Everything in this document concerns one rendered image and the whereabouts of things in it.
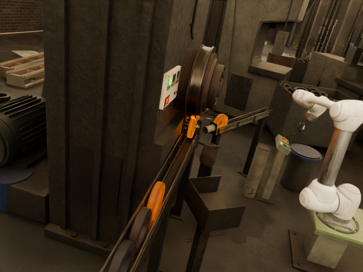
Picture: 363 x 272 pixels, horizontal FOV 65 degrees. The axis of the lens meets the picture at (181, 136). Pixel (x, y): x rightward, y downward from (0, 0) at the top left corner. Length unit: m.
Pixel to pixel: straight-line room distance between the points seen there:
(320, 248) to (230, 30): 3.20
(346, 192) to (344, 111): 0.57
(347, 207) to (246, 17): 3.08
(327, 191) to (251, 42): 2.88
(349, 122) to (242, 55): 2.82
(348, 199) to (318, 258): 0.53
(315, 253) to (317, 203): 0.48
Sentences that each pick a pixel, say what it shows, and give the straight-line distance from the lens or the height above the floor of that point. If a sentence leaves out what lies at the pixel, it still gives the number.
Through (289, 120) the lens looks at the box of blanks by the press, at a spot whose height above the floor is 0.41.
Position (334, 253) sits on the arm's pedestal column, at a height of 0.16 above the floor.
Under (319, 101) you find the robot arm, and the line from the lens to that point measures 2.30.
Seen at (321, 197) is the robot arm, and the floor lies 0.59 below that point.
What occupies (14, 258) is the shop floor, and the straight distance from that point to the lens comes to 2.14.
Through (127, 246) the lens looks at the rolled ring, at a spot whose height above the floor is 0.76.
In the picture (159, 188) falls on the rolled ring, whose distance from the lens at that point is 1.32.
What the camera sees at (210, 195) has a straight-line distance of 1.67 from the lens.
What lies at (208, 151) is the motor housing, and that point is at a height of 0.53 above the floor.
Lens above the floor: 1.57
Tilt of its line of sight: 25 degrees down
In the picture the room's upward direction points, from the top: 11 degrees clockwise
